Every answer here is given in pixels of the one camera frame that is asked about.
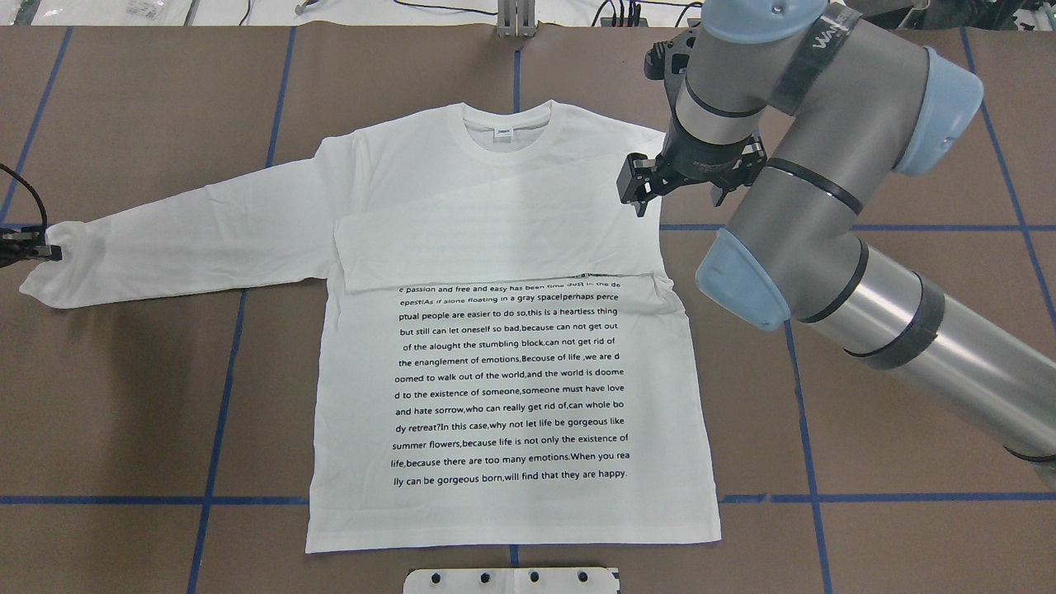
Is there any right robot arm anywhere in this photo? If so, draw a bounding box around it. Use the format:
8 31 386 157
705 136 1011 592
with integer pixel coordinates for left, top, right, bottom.
617 1 1055 484

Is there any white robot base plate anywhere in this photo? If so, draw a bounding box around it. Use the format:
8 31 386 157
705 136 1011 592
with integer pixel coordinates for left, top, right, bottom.
403 567 621 593

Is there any white long-sleeve printed shirt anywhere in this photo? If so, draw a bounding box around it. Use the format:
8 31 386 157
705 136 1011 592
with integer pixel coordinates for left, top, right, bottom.
20 101 721 553

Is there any aluminium frame post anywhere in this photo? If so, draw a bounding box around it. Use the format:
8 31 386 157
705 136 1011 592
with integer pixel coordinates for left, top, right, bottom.
497 0 538 38

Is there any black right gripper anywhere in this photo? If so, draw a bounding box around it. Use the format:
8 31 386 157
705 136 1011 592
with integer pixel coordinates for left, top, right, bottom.
619 29 766 218

